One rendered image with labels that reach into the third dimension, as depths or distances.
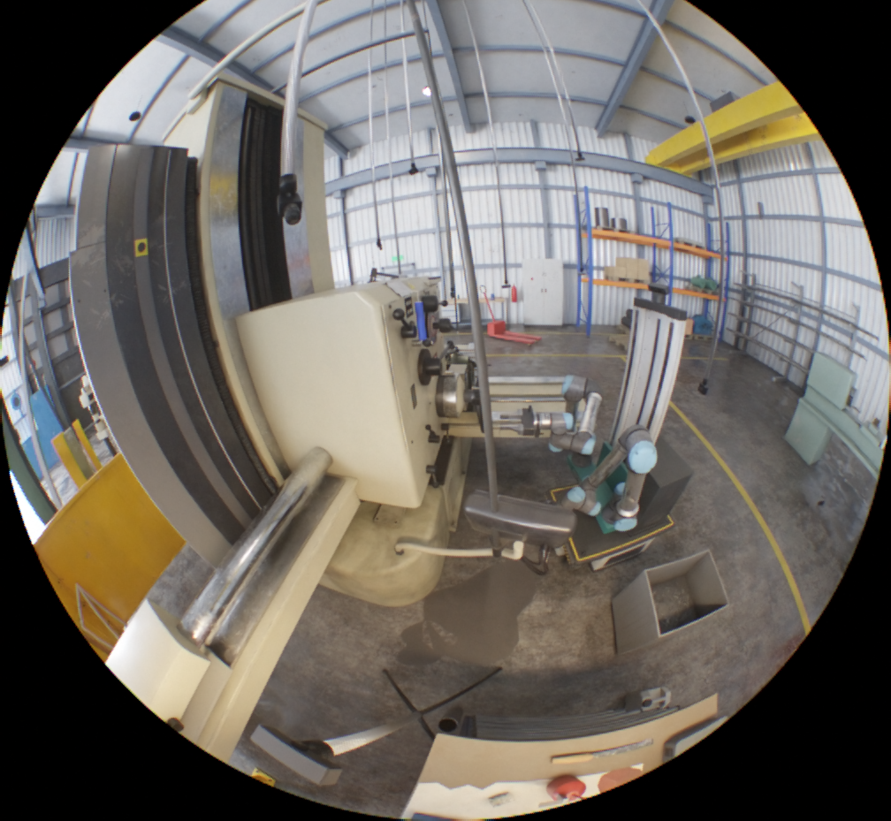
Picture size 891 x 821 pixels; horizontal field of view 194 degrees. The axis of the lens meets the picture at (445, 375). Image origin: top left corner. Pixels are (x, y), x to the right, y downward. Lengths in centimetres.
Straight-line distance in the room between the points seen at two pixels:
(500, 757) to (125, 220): 181
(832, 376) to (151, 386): 605
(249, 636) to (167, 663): 28
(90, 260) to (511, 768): 174
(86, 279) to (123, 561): 250
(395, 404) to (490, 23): 744
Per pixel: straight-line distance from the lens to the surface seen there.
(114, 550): 305
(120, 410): 97
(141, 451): 100
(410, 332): 81
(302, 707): 220
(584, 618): 208
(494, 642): 194
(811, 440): 534
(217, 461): 112
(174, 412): 102
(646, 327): 149
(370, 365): 77
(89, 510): 290
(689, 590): 218
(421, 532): 158
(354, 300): 74
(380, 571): 151
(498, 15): 737
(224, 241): 118
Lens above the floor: 192
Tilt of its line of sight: 23 degrees down
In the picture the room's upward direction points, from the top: 5 degrees counter-clockwise
